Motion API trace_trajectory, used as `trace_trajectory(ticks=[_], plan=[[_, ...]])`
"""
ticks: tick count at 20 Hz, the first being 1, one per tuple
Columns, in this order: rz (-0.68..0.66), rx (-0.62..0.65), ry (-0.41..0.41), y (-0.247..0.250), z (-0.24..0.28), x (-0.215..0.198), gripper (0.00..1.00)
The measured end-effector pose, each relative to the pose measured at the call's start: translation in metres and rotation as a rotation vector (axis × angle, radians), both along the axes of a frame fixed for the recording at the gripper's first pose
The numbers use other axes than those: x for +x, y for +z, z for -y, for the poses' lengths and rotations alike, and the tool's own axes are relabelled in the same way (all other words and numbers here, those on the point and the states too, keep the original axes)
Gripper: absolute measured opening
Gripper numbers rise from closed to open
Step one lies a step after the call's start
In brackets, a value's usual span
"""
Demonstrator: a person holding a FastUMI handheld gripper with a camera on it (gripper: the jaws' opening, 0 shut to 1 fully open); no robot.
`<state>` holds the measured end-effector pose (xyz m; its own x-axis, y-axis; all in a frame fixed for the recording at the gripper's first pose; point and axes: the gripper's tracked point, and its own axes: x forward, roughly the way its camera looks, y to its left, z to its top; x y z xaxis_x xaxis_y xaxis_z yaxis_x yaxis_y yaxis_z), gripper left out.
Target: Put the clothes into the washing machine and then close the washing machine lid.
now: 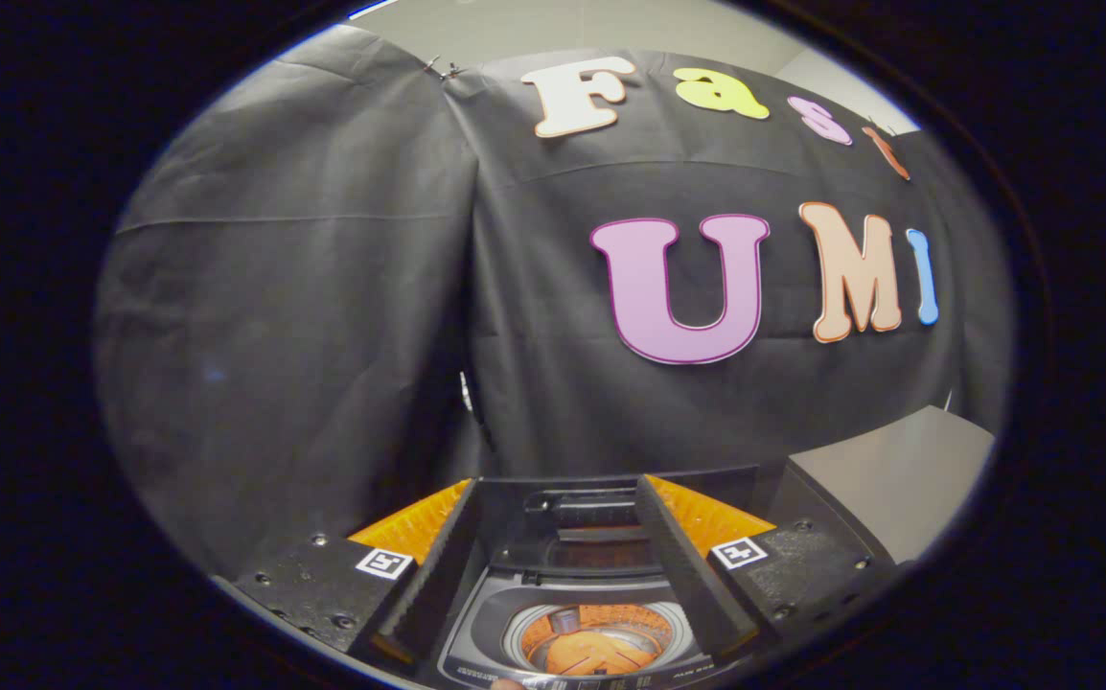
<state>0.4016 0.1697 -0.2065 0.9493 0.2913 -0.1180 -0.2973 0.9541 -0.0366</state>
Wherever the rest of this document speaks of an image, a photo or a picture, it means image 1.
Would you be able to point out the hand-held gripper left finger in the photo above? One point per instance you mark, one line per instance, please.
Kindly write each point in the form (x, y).
(438, 565)

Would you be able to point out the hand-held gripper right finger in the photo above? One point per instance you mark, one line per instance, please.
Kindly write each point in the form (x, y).
(682, 565)

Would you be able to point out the small grey washing machine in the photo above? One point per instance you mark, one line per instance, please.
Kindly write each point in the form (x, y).
(572, 537)

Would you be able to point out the orange shirt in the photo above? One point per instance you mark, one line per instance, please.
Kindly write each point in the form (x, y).
(601, 654)

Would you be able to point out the grey cabinet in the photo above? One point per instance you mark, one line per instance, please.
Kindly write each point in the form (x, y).
(898, 479)

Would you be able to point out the black backdrop cloth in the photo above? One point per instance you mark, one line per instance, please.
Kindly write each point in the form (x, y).
(323, 335)

